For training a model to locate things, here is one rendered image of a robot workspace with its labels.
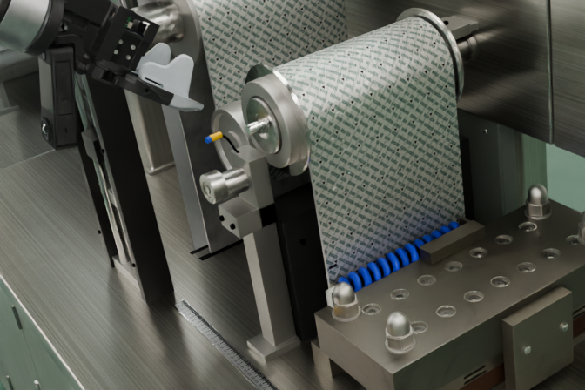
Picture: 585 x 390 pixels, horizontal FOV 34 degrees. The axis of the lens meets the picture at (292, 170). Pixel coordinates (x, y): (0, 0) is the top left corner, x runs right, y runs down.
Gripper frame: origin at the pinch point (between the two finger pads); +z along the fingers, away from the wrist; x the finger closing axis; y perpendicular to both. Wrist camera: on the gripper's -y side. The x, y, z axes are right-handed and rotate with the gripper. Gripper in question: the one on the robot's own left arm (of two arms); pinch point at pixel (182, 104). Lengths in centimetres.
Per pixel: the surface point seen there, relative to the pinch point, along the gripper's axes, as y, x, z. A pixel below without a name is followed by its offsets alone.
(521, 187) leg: 9, 9, 72
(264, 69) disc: 7.7, 1.8, 9.5
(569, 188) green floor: 16, 114, 226
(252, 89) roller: 4.9, 2.8, 9.9
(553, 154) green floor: 25, 137, 238
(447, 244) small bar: -2.5, -11.2, 39.0
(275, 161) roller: -2.1, 0.0, 15.9
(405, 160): 5.0, -5.1, 31.2
